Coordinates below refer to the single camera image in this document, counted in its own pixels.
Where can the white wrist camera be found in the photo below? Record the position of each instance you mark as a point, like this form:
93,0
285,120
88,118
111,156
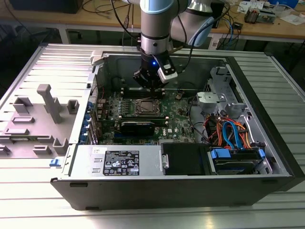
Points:
169,76

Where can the black PC case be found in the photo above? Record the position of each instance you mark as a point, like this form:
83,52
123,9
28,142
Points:
155,193

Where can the silver drive cage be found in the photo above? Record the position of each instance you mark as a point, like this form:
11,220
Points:
228,99

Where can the metal locking lever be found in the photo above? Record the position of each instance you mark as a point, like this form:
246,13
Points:
144,97

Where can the blue slot latch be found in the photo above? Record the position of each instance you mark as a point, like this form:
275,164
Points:
89,106
87,117
85,128
83,138

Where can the grey power supply unit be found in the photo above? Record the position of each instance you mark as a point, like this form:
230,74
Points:
83,162

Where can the green motherboard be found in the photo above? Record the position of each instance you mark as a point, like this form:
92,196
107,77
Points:
181,119

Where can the wooden desk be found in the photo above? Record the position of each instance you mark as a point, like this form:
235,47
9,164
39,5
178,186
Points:
43,18

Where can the hard disk in blue carrier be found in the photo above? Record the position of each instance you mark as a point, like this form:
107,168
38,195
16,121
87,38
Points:
236,162

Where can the dark monitor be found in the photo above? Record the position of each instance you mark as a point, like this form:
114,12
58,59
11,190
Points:
47,6

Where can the white paper sheets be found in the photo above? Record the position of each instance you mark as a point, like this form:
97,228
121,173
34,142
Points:
293,19

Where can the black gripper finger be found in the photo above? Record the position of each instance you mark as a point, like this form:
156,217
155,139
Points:
138,76
157,89

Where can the small black box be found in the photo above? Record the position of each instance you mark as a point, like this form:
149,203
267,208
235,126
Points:
238,25

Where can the blue plastic clip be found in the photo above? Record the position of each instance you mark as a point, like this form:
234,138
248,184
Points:
54,163

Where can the copper coil device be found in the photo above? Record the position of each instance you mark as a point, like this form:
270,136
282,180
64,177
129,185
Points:
252,15

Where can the grey electronics box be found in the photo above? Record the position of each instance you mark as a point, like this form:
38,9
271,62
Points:
268,16

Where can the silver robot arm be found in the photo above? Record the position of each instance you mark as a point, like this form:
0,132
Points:
155,28

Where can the silver metal bracket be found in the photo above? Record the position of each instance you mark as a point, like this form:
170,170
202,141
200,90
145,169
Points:
207,99

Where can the coin cell battery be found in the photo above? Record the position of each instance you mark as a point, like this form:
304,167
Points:
178,96

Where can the CPU socket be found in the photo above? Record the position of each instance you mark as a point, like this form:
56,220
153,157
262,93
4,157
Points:
136,114

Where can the grey parts rack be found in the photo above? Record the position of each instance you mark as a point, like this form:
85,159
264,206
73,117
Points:
35,124

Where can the grey corner block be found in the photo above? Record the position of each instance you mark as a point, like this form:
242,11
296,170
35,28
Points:
96,58

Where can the black graphics card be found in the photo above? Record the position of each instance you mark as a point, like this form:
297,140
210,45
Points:
137,128

